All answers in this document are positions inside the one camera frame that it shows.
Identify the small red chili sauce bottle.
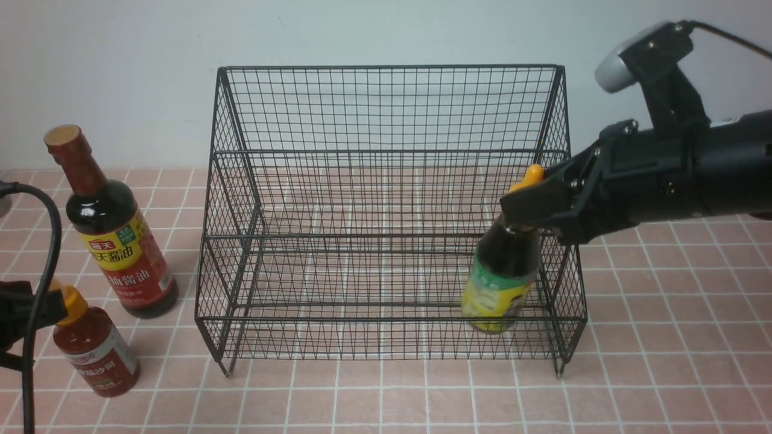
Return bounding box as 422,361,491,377
49,280,141,397

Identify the tall soy sauce bottle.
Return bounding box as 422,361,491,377
44,124,179,319

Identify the black right camera cable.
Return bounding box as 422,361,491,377
688,20,772,61

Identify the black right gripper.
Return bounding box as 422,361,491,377
500,121,703,245

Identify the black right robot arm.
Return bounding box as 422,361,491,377
500,110,771,245

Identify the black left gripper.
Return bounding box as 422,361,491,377
1,281,67,371

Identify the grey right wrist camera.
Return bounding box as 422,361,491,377
595,21,710,140

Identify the black camera cable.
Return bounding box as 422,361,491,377
688,20,772,61
0,181,63,434

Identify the dark green-label sauce bottle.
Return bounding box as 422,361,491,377
461,164,545,334

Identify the black wire mesh shelf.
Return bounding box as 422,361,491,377
195,64,587,376

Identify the black left camera cable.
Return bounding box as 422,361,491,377
0,181,63,434

